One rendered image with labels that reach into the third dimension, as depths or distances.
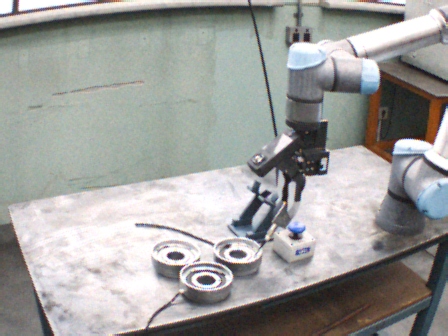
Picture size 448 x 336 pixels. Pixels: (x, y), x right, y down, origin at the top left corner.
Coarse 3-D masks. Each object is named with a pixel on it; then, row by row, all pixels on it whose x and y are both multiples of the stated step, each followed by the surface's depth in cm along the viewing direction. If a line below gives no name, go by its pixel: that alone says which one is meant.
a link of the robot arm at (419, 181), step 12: (444, 120) 124; (444, 132) 123; (444, 144) 123; (432, 156) 125; (444, 156) 123; (420, 168) 128; (432, 168) 124; (444, 168) 122; (408, 180) 133; (420, 180) 127; (432, 180) 124; (444, 180) 122; (408, 192) 134; (420, 192) 126; (432, 192) 123; (444, 192) 123; (420, 204) 126; (432, 204) 124; (444, 204) 125; (432, 216) 126; (444, 216) 127
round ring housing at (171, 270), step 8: (168, 240) 129; (176, 240) 130; (184, 240) 129; (152, 248) 126; (160, 248) 128; (192, 248) 129; (152, 256) 123; (168, 256) 127; (176, 256) 128; (184, 256) 127; (200, 256) 125; (152, 264) 124; (160, 264) 122; (168, 264) 121; (176, 264) 121; (184, 264) 121; (160, 272) 123; (168, 272) 121; (176, 272) 121
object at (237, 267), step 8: (224, 240) 131; (232, 240) 132; (240, 240) 132; (248, 240) 131; (216, 248) 129; (232, 248) 130; (240, 248) 130; (256, 248) 130; (216, 256) 125; (232, 256) 130; (240, 256) 130; (248, 256) 127; (256, 256) 128; (224, 264) 124; (232, 264) 123; (240, 264) 123; (248, 264) 123; (256, 264) 125; (232, 272) 124; (240, 272) 124; (248, 272) 125
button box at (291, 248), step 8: (280, 232) 134; (288, 232) 134; (304, 232) 134; (280, 240) 132; (288, 240) 131; (296, 240) 131; (304, 240) 131; (312, 240) 131; (280, 248) 132; (288, 248) 129; (296, 248) 129; (304, 248) 131; (312, 248) 132; (288, 256) 130; (296, 256) 130; (304, 256) 132
